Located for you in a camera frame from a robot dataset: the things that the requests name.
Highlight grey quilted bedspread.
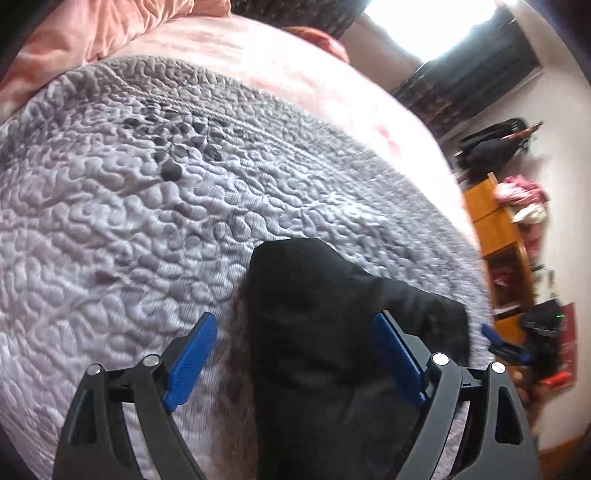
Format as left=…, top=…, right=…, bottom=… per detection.
left=0, top=55, right=492, bottom=480

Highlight peach bed sheet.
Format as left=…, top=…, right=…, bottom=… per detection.
left=129, top=14, right=483, bottom=259

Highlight wooden shelf unit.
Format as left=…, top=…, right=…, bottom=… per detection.
left=463, top=173, right=536, bottom=344

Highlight pile of colourful clothes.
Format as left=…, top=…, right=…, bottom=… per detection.
left=494, top=175, right=550, bottom=206

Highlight black bag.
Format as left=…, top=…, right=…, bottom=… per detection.
left=457, top=117, right=543, bottom=174

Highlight black pants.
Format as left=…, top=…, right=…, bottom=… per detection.
left=240, top=237, right=472, bottom=480

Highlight white cloth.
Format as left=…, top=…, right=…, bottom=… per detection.
left=512, top=203, right=548, bottom=225

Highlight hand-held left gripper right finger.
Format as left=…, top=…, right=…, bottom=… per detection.
left=373, top=313, right=541, bottom=480

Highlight pink crumpled blanket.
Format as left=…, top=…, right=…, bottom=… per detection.
left=0, top=0, right=232, bottom=121

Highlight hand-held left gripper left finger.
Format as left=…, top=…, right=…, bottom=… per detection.
left=53, top=313, right=218, bottom=480

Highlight bright window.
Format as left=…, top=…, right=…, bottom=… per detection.
left=365, top=0, right=499, bottom=61

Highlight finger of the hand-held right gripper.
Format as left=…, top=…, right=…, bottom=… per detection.
left=481, top=324, right=532, bottom=366

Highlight person's right hand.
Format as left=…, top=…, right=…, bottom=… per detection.
left=513, top=369, right=546, bottom=428

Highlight red pillow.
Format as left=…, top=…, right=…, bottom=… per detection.
left=281, top=26, right=350, bottom=63

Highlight dark patterned curtain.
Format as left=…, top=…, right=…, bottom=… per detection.
left=397, top=4, right=541, bottom=134
left=231, top=0, right=365, bottom=40

